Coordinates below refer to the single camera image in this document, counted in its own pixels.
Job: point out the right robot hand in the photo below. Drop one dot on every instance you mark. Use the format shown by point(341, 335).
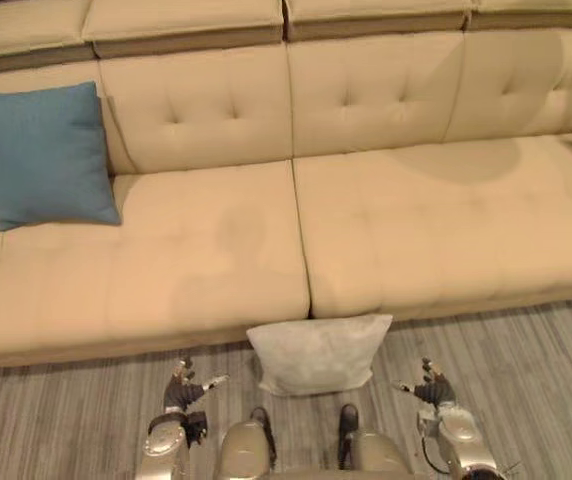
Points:
point(430, 387)

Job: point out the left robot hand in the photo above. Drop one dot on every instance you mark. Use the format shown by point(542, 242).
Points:
point(182, 390)

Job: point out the silver right robot leg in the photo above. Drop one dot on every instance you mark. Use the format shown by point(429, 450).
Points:
point(366, 442)

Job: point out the silver robot leg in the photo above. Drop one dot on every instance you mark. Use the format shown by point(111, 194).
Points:
point(366, 442)
point(247, 445)

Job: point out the silver left robot leg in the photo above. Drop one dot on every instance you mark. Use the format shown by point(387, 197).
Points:
point(247, 445)

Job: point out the grey square cushion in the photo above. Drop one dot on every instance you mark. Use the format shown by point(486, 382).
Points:
point(316, 355)

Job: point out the beige leather sofa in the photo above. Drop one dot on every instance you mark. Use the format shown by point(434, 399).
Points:
point(376, 215)

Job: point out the blue square cushion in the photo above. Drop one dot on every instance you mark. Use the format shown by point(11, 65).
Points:
point(43, 155)

